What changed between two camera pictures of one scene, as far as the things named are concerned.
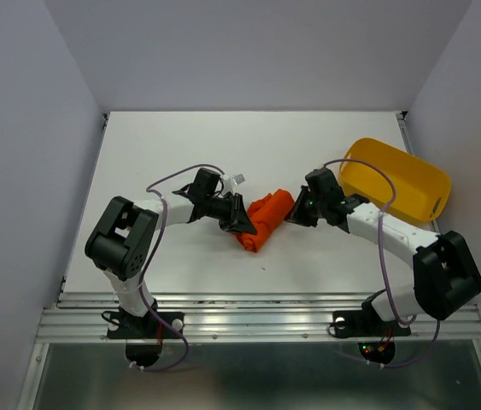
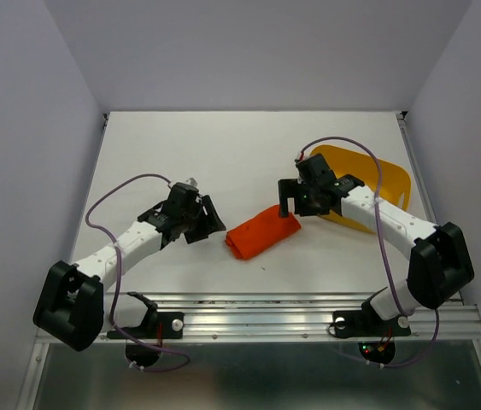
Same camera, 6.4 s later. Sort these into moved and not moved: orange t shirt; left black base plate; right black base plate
Moved: orange t shirt
Not moved: right black base plate; left black base plate
